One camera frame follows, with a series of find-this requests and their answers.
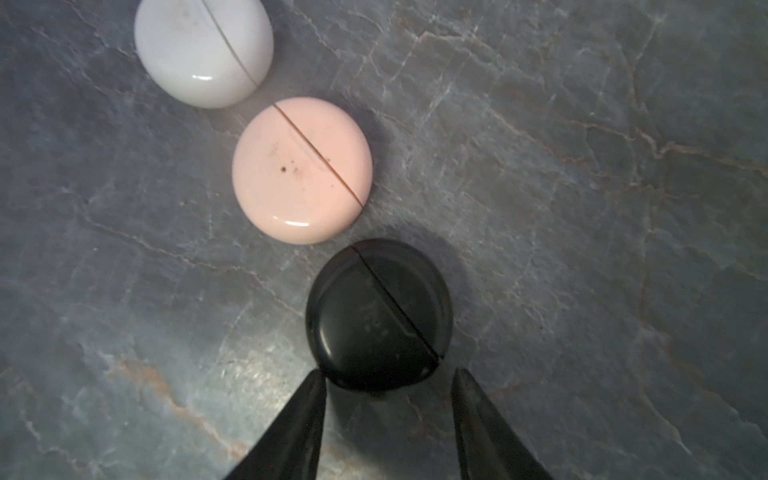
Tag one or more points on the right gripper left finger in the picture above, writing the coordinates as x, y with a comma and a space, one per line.
290, 447

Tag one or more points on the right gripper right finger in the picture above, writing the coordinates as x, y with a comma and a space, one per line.
487, 447

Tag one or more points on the black earbud charging case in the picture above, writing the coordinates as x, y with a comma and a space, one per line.
379, 317

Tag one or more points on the pink earbud charging case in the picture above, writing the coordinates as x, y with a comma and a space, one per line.
302, 170

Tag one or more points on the white earbud charging case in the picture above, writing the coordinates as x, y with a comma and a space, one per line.
207, 54

